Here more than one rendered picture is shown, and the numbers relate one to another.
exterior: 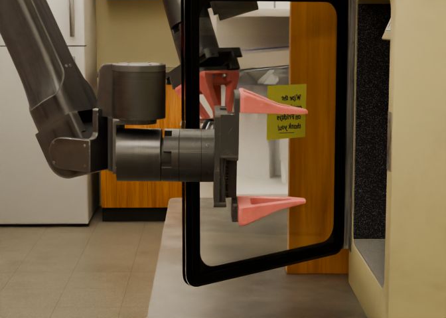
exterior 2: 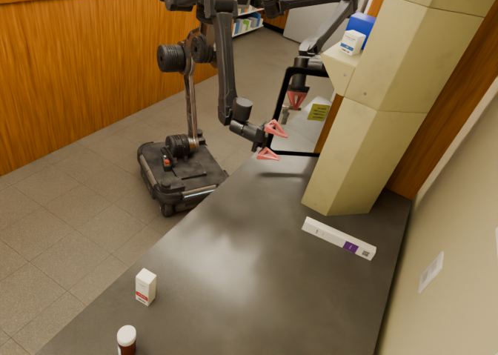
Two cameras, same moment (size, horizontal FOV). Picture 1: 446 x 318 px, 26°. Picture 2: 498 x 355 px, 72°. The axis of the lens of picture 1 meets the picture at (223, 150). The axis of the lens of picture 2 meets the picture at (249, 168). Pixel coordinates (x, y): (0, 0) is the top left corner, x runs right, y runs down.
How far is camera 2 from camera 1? 0.61 m
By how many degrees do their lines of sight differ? 35
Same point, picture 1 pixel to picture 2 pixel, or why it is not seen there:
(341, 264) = not seen: hidden behind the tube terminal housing
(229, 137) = (259, 135)
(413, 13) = (342, 115)
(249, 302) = (287, 161)
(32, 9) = (225, 69)
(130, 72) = (238, 105)
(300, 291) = (307, 163)
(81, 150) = (223, 118)
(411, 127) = (329, 149)
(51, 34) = (229, 78)
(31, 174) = not seen: hidden behind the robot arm
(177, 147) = (246, 131)
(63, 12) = not seen: outside the picture
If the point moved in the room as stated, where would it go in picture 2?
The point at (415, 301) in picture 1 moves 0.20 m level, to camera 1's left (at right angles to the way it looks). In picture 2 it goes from (313, 194) to (267, 170)
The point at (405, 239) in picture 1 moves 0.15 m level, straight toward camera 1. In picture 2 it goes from (316, 178) to (293, 194)
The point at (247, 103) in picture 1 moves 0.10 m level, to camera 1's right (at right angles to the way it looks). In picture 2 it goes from (267, 129) to (293, 142)
